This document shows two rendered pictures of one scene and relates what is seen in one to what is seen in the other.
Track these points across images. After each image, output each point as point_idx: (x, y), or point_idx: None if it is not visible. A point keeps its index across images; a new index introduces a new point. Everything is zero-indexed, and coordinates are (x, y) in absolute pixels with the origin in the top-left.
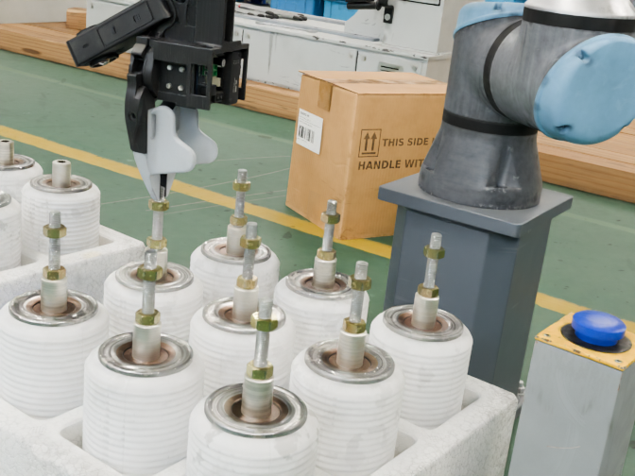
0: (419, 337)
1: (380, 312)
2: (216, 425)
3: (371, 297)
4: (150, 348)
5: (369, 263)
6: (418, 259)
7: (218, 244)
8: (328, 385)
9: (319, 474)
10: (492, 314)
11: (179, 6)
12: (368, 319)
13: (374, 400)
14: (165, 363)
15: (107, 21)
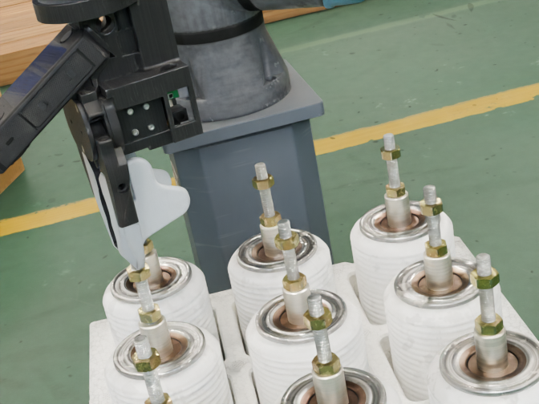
0: (427, 232)
1: (99, 279)
2: (507, 393)
3: (68, 272)
4: (346, 389)
5: (13, 248)
6: (229, 188)
7: (125, 285)
8: (469, 309)
9: None
10: (315, 196)
11: (107, 38)
12: (102, 292)
13: (500, 295)
14: (364, 393)
15: (30, 97)
